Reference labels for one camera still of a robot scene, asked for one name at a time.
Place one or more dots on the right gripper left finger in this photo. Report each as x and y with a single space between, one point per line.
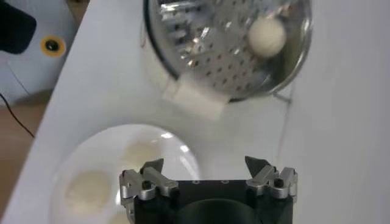
155 178

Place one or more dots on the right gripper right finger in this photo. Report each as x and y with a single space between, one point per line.
263 176

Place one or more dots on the white steamed baozi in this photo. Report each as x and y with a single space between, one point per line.
266 36
88 191
137 153

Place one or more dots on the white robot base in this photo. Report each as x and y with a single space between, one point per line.
30 79

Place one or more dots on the stainless steel steamer pot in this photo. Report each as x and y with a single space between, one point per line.
213 45

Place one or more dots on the round white plate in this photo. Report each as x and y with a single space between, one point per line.
100 146

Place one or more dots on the cream electric cooker base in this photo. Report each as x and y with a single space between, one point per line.
195 100

